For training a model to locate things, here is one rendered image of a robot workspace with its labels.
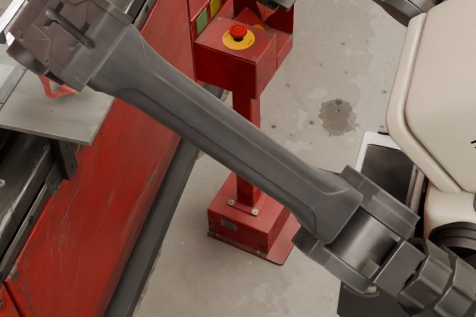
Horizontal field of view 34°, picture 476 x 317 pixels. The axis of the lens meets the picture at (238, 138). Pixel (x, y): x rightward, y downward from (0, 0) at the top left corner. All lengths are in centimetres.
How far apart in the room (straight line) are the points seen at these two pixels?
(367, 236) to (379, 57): 208
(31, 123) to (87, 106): 9
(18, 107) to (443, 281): 79
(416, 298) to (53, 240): 89
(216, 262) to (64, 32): 167
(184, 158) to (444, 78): 169
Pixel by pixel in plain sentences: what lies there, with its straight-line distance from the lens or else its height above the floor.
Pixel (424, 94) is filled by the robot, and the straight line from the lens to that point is 84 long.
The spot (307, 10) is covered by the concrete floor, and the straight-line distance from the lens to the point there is 303.
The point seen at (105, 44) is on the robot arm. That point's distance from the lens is 64.
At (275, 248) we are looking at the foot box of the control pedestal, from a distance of 229.
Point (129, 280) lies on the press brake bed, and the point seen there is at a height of 5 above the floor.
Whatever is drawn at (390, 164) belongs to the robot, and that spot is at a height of 104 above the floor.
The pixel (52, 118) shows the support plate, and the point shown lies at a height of 100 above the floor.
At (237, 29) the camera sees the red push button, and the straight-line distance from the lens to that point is 171.
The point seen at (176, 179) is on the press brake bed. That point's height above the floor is 5.
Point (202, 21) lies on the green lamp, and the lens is 174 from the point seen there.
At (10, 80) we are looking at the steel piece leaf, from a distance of 138.
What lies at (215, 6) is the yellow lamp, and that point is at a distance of 178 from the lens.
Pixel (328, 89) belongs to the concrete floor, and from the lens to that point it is 272.
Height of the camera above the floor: 193
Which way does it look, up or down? 49 degrees down
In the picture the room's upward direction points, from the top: 2 degrees counter-clockwise
